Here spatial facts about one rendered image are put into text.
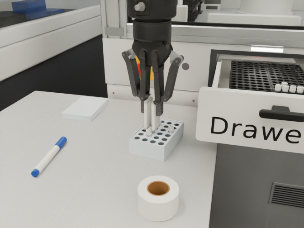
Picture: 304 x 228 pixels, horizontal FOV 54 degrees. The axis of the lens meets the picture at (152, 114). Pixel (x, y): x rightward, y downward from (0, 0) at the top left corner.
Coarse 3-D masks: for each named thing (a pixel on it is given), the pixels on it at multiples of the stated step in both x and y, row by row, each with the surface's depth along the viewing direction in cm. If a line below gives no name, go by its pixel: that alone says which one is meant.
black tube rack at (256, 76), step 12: (240, 72) 73; (252, 72) 74; (264, 72) 73; (276, 72) 74; (288, 72) 74; (300, 72) 74; (240, 84) 66; (252, 84) 66; (264, 84) 67; (288, 84) 66; (300, 84) 66
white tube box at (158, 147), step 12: (168, 120) 73; (144, 132) 68; (156, 132) 68; (180, 132) 71; (132, 144) 65; (144, 144) 63; (156, 144) 62; (168, 144) 64; (144, 156) 65; (156, 156) 63
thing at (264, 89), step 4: (232, 88) 64; (236, 88) 63; (240, 88) 63; (244, 88) 63; (248, 88) 64; (252, 88) 64; (256, 88) 64; (260, 88) 64; (264, 88) 63; (268, 88) 63; (276, 92) 62; (280, 92) 62; (284, 92) 61; (288, 92) 61; (296, 92) 61
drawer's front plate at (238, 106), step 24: (216, 96) 55; (240, 96) 54; (264, 96) 53; (288, 96) 52; (216, 120) 57; (240, 120) 56; (264, 120) 55; (240, 144) 58; (264, 144) 57; (288, 144) 55
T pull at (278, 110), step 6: (276, 108) 52; (282, 108) 52; (288, 108) 52; (264, 114) 50; (270, 114) 50; (276, 114) 50; (282, 114) 50; (288, 114) 50; (294, 114) 49; (300, 114) 49; (288, 120) 50; (294, 120) 50; (300, 120) 49
